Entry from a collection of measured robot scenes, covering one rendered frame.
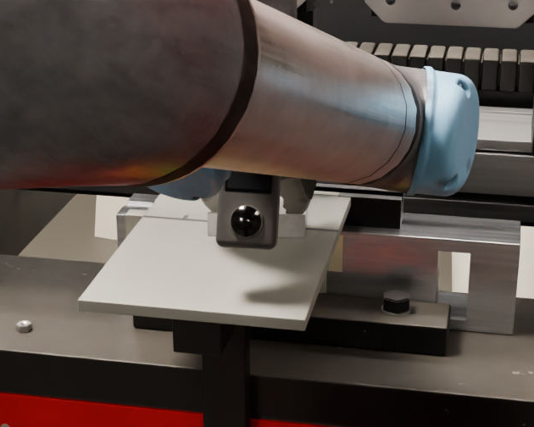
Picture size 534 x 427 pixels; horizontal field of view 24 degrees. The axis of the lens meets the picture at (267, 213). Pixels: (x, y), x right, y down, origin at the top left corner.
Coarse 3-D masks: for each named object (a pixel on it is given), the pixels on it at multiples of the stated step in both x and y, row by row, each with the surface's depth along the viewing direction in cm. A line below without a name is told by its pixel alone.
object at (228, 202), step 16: (240, 176) 94; (256, 176) 94; (272, 176) 93; (224, 192) 94; (240, 192) 94; (256, 192) 94; (272, 192) 94; (224, 208) 94; (240, 208) 93; (256, 208) 93; (272, 208) 94; (224, 224) 94; (240, 224) 93; (256, 224) 93; (272, 224) 94; (224, 240) 94; (240, 240) 94; (256, 240) 94; (272, 240) 94
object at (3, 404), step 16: (0, 400) 117; (16, 400) 117; (32, 400) 116; (48, 400) 116; (64, 400) 116; (80, 400) 116; (96, 400) 115; (0, 416) 118; (16, 416) 117; (32, 416) 117; (48, 416) 117; (64, 416) 116; (80, 416) 116; (96, 416) 116; (112, 416) 115; (128, 416) 115; (144, 416) 115; (160, 416) 114; (176, 416) 114; (192, 416) 113
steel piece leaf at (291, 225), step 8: (280, 200) 115; (280, 208) 113; (208, 216) 107; (216, 216) 107; (280, 216) 107; (288, 216) 107; (296, 216) 107; (304, 216) 107; (208, 224) 107; (216, 224) 107; (280, 224) 107; (288, 224) 107; (296, 224) 107; (304, 224) 107; (208, 232) 108; (280, 232) 107; (288, 232) 107; (296, 232) 107; (304, 232) 107
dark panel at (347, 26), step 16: (320, 0) 163; (336, 0) 163; (352, 0) 162; (320, 16) 164; (336, 16) 164; (352, 16) 163; (368, 16) 163; (336, 32) 164; (352, 32) 164; (368, 32) 163; (384, 32) 163; (400, 32) 163; (416, 32) 162; (432, 32) 162; (448, 32) 161; (464, 32) 161; (480, 32) 161; (496, 32) 160; (512, 32) 160; (528, 32) 159; (464, 48) 162; (512, 48) 161; (528, 48) 160
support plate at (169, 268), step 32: (160, 224) 111; (192, 224) 111; (320, 224) 111; (128, 256) 104; (160, 256) 104; (192, 256) 104; (224, 256) 104; (256, 256) 104; (288, 256) 104; (320, 256) 104; (96, 288) 98; (128, 288) 98; (160, 288) 98; (192, 288) 98; (224, 288) 98; (256, 288) 98; (288, 288) 98; (192, 320) 95; (224, 320) 94; (256, 320) 94; (288, 320) 93
